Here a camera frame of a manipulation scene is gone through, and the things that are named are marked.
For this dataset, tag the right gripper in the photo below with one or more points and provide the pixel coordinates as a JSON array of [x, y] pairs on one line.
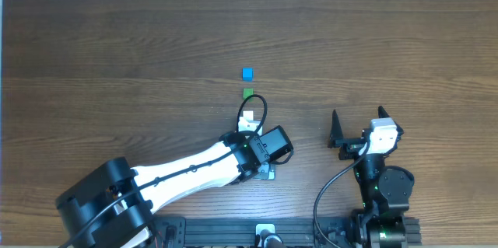
[[350, 147]]

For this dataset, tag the green cube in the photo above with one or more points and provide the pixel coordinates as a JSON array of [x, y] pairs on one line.
[[247, 93]]

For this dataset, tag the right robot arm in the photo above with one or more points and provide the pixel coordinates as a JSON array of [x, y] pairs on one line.
[[393, 189]]

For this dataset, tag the white cube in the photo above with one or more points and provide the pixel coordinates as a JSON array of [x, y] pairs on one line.
[[247, 114]]

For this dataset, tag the blue cube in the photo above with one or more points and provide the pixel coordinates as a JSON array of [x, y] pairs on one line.
[[247, 74]]

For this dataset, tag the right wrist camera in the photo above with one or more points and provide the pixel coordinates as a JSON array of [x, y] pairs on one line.
[[383, 135]]

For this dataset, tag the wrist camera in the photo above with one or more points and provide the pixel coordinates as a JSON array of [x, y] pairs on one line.
[[249, 126], [383, 135]]

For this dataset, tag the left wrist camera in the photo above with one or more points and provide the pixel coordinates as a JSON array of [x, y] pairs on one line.
[[249, 126]]

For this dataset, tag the mounting rail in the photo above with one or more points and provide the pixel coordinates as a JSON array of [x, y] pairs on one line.
[[225, 232]]

